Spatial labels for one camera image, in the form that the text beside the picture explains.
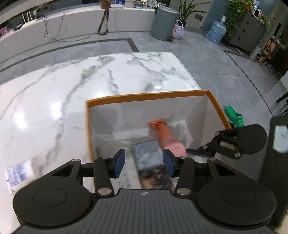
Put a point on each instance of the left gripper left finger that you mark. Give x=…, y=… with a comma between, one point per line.
x=106, y=168

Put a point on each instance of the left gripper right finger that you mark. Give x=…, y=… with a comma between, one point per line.
x=183, y=169

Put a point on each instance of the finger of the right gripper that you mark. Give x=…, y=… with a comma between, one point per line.
x=224, y=142

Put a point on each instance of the pink pump lotion bottle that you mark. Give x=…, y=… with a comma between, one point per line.
x=167, y=140

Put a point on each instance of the light blue patterned box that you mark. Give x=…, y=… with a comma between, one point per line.
x=147, y=155

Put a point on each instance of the white blue-print cream tube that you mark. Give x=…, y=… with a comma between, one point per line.
x=19, y=175

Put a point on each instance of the green rubber slipper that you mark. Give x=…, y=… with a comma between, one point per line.
x=235, y=118

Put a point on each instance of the dark picture book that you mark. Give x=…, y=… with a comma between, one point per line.
x=155, y=178

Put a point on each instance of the orange rimmed white box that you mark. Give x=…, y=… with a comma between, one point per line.
x=143, y=124

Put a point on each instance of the blue water jug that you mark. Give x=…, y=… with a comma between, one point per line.
x=216, y=32

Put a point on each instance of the grey metal cabinet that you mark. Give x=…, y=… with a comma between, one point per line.
x=248, y=34

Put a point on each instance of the pastel woven basket bag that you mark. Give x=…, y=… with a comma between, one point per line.
x=178, y=31

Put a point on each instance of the grey round trash bin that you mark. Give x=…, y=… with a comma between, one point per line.
x=164, y=23

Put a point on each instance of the potted green floor plant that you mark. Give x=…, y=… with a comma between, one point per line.
x=186, y=9

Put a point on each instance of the white wifi router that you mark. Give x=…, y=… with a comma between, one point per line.
x=24, y=19

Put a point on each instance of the brown strap bag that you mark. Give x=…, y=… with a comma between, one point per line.
x=106, y=5

